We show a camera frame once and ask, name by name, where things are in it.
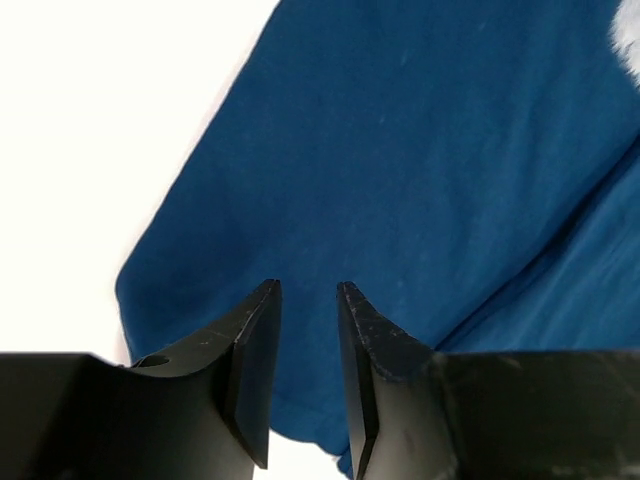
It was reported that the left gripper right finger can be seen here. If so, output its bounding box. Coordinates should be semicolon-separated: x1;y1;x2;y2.
337;282;639;479

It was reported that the blue printed t-shirt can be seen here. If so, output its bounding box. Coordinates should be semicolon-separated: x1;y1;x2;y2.
115;1;639;474

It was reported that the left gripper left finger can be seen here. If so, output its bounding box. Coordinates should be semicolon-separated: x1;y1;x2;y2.
1;280;281;480

